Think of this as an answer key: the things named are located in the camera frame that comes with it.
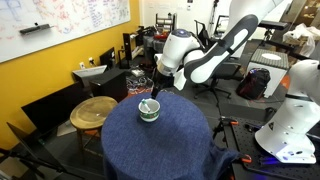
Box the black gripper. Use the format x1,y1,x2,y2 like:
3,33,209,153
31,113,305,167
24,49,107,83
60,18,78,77
151,69,174,99

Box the black office chair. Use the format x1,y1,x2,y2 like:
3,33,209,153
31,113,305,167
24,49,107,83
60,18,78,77
194,21,243,100

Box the green dry erase marker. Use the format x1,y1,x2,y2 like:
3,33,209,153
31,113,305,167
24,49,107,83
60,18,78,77
141,99,150,112

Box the tangled white cables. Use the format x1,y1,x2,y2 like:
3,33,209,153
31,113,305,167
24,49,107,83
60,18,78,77
125,68,155,96

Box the open white cardboard box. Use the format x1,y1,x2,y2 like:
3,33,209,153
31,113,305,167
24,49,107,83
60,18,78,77
72,65,107,78

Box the blue fabric tablecloth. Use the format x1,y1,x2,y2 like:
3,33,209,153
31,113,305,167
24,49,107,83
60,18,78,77
102,92,238,180

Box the black flat monitor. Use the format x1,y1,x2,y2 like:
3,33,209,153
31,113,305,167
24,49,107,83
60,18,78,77
21,82,89,134

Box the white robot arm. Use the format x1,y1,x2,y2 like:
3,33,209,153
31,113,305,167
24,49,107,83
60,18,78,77
151,0,320,164

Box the black tripod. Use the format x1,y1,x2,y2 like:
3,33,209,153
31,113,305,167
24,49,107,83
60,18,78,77
0,123,84,180

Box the round wooden stool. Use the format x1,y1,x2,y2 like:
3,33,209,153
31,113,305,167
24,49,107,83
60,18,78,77
70,96,118,156

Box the black box on floor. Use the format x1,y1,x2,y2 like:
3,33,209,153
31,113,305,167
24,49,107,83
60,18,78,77
89,69,128,102

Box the black whiteboard eraser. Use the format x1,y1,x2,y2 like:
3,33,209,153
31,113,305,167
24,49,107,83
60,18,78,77
19,24,51,35

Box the black and red backpack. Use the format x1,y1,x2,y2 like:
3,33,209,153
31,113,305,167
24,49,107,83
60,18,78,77
236,68,271,100

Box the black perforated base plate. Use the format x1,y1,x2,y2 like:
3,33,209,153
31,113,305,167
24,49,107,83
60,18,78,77
220,117,320,180

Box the white wall whiteboard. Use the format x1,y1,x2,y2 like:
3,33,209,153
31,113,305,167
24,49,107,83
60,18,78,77
0,0,131,63

